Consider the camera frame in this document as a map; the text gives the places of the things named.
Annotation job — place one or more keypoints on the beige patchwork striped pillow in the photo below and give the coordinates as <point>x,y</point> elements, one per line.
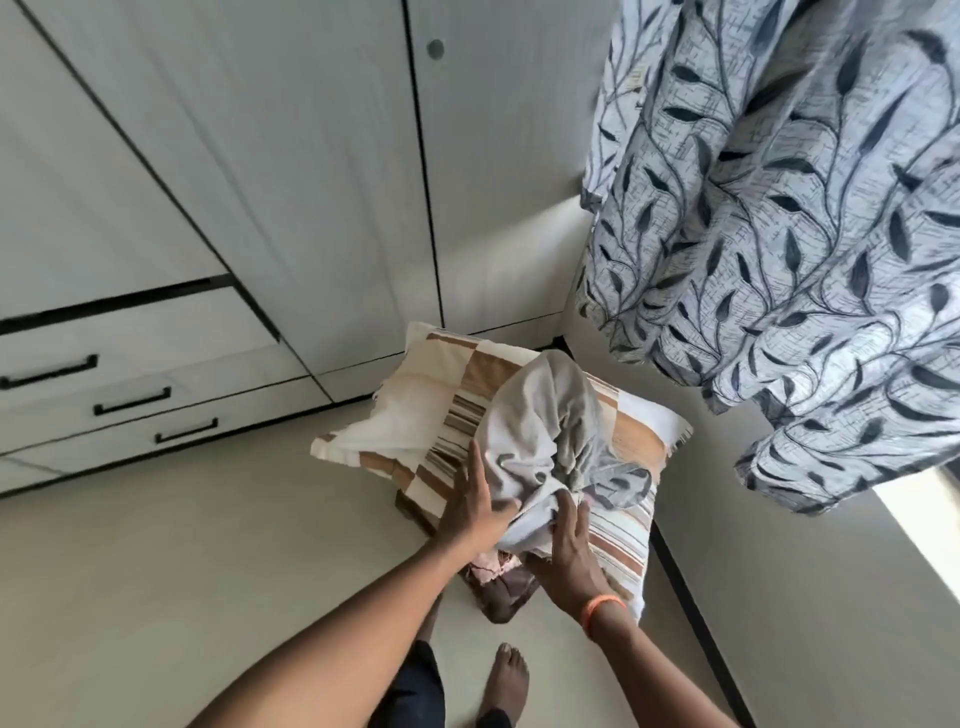
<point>480,367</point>

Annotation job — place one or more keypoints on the white wardrobe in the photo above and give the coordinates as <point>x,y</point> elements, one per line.
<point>262,150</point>

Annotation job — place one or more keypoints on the person's left forearm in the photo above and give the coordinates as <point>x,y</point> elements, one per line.
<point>337,652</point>

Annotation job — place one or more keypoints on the person's bare foot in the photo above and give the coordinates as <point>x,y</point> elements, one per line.
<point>508,679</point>

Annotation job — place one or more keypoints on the grey bed sheet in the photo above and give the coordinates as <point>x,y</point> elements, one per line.
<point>540,420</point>

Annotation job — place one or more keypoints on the orange wrist band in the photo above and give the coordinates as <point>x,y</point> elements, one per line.
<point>600,604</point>

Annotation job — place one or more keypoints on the person's left hand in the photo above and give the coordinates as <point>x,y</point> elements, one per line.
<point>472,517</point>

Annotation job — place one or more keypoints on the person's dark trousers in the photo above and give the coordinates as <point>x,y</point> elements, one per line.
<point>412,690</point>

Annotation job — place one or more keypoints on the peach floral sheet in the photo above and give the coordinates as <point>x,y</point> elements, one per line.
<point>495,568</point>

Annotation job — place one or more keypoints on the white leaf print curtain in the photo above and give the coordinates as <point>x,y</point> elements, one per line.
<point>787,225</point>

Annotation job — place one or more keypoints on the person's right hand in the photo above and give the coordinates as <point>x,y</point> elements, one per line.
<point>570,570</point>

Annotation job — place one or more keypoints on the person's right forearm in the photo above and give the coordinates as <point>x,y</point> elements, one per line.
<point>660,682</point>

